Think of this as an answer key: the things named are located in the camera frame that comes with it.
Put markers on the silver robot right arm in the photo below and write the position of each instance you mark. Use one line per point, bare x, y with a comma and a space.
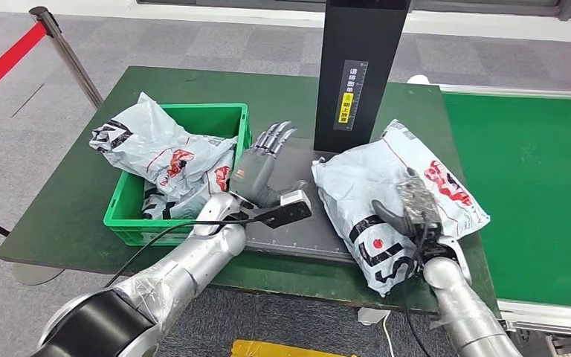
463, 310

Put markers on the black scanner base plate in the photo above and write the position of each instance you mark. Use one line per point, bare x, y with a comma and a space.
295, 231

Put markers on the white crate label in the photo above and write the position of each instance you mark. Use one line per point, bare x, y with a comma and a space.
162, 237

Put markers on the silver stanchion post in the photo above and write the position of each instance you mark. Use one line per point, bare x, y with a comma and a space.
72, 63

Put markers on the green conveyor belt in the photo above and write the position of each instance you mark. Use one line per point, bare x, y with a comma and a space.
532, 187

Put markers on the grey round floor plate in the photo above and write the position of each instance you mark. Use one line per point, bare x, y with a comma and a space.
37, 276

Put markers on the aluminium conveyor frame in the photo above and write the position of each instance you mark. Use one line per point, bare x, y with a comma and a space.
551, 325

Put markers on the green plastic crate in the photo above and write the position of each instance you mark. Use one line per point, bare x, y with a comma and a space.
202, 118

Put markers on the ruler label with yellow patch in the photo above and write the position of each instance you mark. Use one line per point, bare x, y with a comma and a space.
350, 96

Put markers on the white conveyor roller end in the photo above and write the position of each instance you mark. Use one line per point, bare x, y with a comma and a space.
417, 80

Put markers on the white table foot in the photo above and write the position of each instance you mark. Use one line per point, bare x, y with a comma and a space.
373, 316

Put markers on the red barrier belt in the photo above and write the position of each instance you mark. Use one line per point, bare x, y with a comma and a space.
5, 64

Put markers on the grey poly mailer parcel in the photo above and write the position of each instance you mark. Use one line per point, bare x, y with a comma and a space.
142, 133
359, 187
187, 202

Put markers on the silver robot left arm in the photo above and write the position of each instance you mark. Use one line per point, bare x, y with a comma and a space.
167, 286

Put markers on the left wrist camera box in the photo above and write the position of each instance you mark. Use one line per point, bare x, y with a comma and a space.
290, 209

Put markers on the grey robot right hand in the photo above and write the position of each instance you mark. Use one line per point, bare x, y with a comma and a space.
389, 217

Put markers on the black scanner column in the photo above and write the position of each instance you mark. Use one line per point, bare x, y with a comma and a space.
389, 49

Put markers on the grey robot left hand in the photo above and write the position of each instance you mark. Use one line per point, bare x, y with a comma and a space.
253, 172

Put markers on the silver conveyor edge rail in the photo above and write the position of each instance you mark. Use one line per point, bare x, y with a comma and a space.
512, 91

